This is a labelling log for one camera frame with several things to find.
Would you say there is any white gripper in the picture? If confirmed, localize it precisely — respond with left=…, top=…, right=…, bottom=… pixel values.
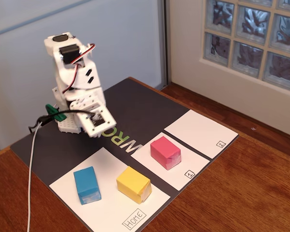
left=66, top=87, right=107, bottom=114

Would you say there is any blue paper box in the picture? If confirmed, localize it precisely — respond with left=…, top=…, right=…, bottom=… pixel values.
left=73, top=166, right=102, bottom=205

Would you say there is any pink paper box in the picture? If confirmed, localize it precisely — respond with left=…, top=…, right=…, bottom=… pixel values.
left=150, top=135, right=181, bottom=171

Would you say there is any yellow paper box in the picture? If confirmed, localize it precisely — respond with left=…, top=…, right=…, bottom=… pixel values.
left=116, top=165, right=152, bottom=205

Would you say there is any white paper sheet marked home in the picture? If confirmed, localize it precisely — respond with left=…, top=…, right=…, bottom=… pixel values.
left=48, top=146, right=171, bottom=232

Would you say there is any green clamp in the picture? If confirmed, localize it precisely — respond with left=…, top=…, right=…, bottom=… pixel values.
left=45, top=103, right=68, bottom=122

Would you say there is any dark grey mat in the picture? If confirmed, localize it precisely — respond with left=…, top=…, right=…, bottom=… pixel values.
left=9, top=76, right=239, bottom=232

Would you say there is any pale blue door panel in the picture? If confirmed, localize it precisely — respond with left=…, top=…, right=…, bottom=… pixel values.
left=0, top=0, right=165, bottom=155

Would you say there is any white paper sheet marked 2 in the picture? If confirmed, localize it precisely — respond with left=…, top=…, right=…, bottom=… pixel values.
left=163, top=109, right=239, bottom=160

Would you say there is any white paper sheet marked 1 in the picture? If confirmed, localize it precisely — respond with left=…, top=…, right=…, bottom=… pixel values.
left=130, top=131, right=211, bottom=191

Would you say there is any glass block window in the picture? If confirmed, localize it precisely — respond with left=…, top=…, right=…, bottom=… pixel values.
left=204, top=0, right=290, bottom=94

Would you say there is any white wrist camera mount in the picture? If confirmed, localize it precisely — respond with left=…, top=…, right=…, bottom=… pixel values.
left=75, top=107, right=118, bottom=139

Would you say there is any black camera cable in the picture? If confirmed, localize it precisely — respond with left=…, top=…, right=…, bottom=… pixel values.
left=28, top=109, right=99, bottom=133

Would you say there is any red black servo wire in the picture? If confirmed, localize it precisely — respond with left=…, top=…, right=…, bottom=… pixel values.
left=62, top=43, right=97, bottom=94

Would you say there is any grey metal door frame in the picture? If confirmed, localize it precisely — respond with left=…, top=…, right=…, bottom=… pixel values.
left=156, top=0, right=171, bottom=89

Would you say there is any white cable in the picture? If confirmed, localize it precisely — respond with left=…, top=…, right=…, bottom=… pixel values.
left=26, top=122, right=43, bottom=232

